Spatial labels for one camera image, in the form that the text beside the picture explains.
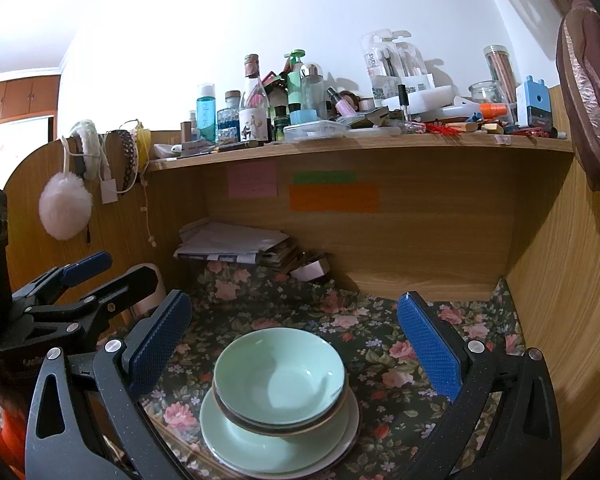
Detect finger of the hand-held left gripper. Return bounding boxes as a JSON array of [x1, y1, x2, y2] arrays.
[[24, 265, 159, 337], [12, 251, 114, 312]]

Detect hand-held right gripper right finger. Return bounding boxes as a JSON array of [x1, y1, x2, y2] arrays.
[[397, 290, 564, 480]]

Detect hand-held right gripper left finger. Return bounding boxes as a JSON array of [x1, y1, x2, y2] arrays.
[[25, 289, 193, 480]]

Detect green bowl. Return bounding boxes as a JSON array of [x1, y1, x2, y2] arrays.
[[213, 328, 349, 421]]

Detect white plate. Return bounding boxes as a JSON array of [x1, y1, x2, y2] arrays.
[[206, 407, 362, 480]]

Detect green plate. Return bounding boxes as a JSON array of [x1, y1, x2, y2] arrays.
[[199, 384, 361, 476]]

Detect white bowl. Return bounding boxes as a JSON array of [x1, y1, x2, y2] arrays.
[[212, 384, 350, 431]]

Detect pink mug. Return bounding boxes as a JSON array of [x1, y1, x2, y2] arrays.
[[122, 263, 165, 324]]

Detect floral tablecloth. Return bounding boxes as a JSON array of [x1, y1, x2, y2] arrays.
[[95, 259, 527, 480]]

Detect white fluffy pompom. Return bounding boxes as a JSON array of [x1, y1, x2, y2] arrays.
[[38, 172, 94, 240]]

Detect orange clothing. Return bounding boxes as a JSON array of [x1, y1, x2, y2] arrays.
[[0, 380, 29, 463]]

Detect stack of white papers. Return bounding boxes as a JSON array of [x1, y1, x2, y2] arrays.
[[173, 218, 291, 265]]

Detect white fluffy headband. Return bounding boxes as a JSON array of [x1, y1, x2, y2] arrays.
[[68, 118, 107, 182]]

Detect yellow hanging pouch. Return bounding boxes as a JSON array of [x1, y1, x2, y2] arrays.
[[129, 119, 154, 172]]

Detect white cosmetic tube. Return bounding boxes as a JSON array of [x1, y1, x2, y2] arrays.
[[153, 142, 216, 157]]

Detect pile of notebooks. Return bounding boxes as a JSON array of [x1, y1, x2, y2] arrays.
[[257, 239, 302, 276]]

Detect pink sticky note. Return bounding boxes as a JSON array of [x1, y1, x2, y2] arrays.
[[228, 163, 278, 198]]

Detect orange sticky note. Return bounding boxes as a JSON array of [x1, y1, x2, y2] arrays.
[[288, 183, 381, 213]]

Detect tall blue liquid bottle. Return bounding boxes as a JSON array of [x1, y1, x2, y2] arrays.
[[196, 83, 216, 144]]

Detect short blue glass bottle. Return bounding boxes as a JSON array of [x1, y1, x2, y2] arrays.
[[216, 107, 241, 144]]

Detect green sticky note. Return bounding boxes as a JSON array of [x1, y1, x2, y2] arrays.
[[293, 170, 359, 185]]

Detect clear labelled glass bottle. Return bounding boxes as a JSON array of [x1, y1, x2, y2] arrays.
[[239, 53, 274, 144]]

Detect clear plastic container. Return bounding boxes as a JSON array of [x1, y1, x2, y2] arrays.
[[283, 120, 351, 142]]

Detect pink cosmetic bottle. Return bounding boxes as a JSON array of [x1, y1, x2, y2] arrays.
[[327, 87, 356, 117]]

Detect empty glass jar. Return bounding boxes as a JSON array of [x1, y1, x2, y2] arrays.
[[468, 80, 504, 111]]

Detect blue pencil sharpener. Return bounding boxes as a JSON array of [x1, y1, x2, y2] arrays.
[[515, 75, 551, 129]]

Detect green pump bottle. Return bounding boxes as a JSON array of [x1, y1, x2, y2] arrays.
[[283, 49, 306, 111]]

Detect clear bottle silver cap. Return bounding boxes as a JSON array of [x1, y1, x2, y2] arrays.
[[299, 63, 326, 121]]

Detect clear jar of pencils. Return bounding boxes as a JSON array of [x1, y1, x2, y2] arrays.
[[483, 44, 519, 106]]

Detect packaged makeup brush set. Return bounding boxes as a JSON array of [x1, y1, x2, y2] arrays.
[[362, 29, 434, 101]]

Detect pink curtain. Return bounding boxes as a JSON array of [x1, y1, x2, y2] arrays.
[[459, 0, 600, 192]]

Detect white beaded cord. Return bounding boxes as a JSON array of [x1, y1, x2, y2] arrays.
[[140, 169, 159, 247]]

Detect wooden wall cabinet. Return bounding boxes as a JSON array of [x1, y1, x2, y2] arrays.
[[0, 73, 62, 126]]

